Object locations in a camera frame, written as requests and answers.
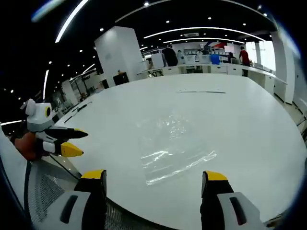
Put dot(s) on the white perforated mesh basket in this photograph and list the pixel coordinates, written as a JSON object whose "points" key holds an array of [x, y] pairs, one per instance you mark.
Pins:
{"points": [[45, 187]]}

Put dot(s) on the white pillar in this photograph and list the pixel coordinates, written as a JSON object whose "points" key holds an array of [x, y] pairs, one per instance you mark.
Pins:
{"points": [[120, 55]]}

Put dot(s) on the blue bin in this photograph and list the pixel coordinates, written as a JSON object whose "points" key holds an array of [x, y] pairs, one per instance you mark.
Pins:
{"points": [[215, 59]]}

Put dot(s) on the clear food packaging bag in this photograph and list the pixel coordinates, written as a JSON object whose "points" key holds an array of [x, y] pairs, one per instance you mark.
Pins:
{"points": [[172, 129], [177, 165]]}

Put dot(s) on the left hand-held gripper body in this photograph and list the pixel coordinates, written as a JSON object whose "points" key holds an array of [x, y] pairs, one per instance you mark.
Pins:
{"points": [[38, 117]]}

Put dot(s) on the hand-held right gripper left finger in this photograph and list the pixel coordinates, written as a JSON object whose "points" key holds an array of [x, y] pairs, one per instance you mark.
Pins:
{"points": [[79, 206]]}

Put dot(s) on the black box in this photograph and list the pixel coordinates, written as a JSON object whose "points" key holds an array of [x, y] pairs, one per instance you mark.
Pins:
{"points": [[121, 78]]}

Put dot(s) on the black strip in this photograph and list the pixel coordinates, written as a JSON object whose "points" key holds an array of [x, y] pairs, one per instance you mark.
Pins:
{"points": [[204, 92]]}

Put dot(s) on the ceiling light strip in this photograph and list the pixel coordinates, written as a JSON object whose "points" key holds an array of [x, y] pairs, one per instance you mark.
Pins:
{"points": [[204, 28], [69, 20]]}

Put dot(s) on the person's left hand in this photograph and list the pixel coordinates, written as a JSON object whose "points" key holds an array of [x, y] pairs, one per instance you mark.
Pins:
{"points": [[26, 146]]}

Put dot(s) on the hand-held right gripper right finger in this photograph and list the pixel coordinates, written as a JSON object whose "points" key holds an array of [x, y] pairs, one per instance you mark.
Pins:
{"points": [[216, 201]]}

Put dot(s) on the long white counter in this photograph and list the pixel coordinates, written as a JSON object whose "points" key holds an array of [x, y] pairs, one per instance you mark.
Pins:
{"points": [[239, 69]]}

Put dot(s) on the white cabinet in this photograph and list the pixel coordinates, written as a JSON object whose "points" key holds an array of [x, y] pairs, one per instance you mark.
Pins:
{"points": [[157, 60]]}

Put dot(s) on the bright window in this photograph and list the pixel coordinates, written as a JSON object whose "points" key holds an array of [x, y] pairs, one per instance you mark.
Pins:
{"points": [[266, 55]]}

